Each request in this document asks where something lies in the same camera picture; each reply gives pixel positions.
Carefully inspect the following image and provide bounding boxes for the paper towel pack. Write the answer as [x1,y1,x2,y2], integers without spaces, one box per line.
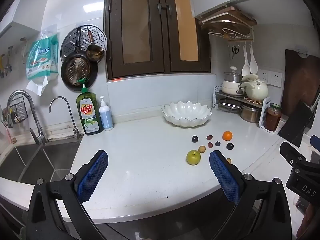
[26,25,60,97]

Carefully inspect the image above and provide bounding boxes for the person's right hand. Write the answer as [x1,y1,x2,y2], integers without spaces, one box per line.
[298,201,320,240]

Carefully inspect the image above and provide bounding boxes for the green apple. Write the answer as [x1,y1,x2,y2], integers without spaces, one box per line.
[186,150,201,166]

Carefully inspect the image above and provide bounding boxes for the white spoon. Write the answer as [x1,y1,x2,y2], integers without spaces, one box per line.
[249,44,258,74]
[241,44,251,76]

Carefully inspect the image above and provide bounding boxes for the black cleaver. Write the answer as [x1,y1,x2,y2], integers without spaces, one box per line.
[277,100,315,148]

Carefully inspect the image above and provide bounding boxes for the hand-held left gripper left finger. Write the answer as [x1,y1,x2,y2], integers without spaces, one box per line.
[27,150,108,240]

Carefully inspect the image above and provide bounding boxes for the cream ceramic pot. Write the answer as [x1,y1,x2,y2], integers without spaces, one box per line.
[240,74,269,100]

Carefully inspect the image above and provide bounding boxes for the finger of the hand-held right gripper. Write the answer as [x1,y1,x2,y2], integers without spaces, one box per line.
[309,135,320,153]
[279,141,313,167]

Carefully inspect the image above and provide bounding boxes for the small brass pot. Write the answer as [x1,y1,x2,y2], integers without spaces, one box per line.
[86,29,105,63]

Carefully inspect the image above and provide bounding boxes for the white pump bottle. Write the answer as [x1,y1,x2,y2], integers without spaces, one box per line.
[99,96,114,131]

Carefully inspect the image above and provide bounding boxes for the corner shelf rack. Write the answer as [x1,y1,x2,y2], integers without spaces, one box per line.
[212,85,273,133]

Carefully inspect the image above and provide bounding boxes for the black wire basket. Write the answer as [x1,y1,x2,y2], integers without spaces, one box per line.
[1,100,27,128]

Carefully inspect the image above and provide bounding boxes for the brown wooden window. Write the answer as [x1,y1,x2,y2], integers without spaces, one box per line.
[104,0,212,82]

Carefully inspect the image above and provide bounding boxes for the hanging metal spoon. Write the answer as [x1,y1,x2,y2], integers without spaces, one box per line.
[6,46,14,74]

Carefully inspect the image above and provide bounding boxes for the steel sink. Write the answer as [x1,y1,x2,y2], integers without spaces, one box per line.
[0,137,83,185]

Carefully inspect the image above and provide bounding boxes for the sauce jar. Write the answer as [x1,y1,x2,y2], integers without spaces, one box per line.
[265,103,282,132]

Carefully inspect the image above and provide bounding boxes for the white scalloped bowl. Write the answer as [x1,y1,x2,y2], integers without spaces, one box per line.
[161,101,212,127]

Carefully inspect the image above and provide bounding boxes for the white wall outlet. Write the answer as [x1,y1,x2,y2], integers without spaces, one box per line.
[257,69,269,83]
[269,71,282,88]

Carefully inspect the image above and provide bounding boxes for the cream saucepan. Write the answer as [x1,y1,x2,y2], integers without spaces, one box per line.
[221,80,245,96]

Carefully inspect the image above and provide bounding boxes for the thin gooseneck faucet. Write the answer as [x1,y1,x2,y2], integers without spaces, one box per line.
[49,96,84,139]

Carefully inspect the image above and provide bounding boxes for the steel steamer with glass lid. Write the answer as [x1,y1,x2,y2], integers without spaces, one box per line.
[224,66,243,83]

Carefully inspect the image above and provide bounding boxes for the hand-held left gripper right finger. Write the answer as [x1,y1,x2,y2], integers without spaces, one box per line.
[209,150,293,240]

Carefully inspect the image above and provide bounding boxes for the tall steel faucet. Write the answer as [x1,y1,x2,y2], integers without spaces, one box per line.
[7,90,49,145]

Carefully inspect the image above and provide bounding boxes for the white wire rack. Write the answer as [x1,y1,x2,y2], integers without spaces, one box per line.
[199,5,258,44]

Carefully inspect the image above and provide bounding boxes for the round steel steamer plate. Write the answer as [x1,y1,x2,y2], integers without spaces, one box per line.
[60,24,108,63]

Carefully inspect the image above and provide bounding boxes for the dark wooden cutting board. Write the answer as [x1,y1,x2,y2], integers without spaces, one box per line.
[281,49,320,120]

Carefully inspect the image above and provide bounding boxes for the steel pot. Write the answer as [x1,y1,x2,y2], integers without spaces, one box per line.
[241,104,262,123]

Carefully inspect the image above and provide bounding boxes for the green dish soap bottle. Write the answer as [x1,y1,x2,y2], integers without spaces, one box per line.
[76,79,104,136]

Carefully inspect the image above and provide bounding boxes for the light wooden cutting board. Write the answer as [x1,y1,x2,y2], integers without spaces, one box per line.
[199,6,257,40]

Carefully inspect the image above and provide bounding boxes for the black frying pan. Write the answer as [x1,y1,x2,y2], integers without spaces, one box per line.
[61,27,98,92]

